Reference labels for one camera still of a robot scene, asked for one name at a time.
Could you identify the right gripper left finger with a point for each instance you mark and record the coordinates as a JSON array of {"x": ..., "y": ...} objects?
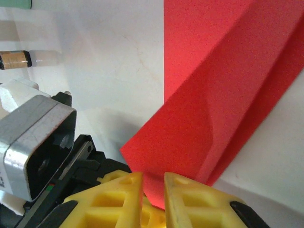
[{"x": 107, "y": 206}]

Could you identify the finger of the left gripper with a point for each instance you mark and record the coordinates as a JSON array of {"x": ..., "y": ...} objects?
[{"x": 114, "y": 171}]

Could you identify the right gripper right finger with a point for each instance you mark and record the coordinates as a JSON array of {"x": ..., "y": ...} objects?
[{"x": 197, "y": 209}]

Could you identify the red paper sheet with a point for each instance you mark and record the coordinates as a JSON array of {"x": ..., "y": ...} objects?
[{"x": 202, "y": 118}]

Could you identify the small bottle orange cap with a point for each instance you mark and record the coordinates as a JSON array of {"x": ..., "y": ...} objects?
[{"x": 14, "y": 60}]

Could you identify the mint green zip pouch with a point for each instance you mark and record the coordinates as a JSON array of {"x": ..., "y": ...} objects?
[{"x": 14, "y": 3}]

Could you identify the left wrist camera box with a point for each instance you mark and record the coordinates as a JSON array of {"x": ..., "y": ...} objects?
[{"x": 23, "y": 133}]

